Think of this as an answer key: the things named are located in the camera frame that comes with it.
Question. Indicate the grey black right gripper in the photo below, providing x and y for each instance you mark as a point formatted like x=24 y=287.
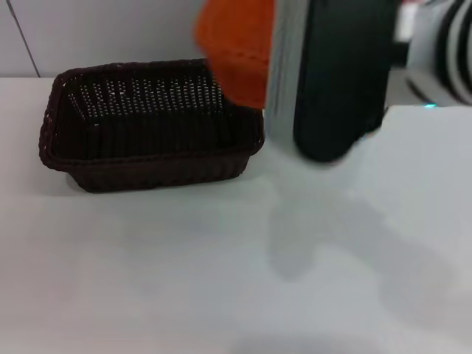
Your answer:
x=343 y=73

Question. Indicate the orange woven plastic basket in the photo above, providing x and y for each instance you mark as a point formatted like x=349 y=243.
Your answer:
x=236 y=33

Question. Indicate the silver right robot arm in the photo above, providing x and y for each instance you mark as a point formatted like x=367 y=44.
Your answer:
x=442 y=55

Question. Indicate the dark brown woven basket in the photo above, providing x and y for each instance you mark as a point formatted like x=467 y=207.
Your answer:
x=147 y=147

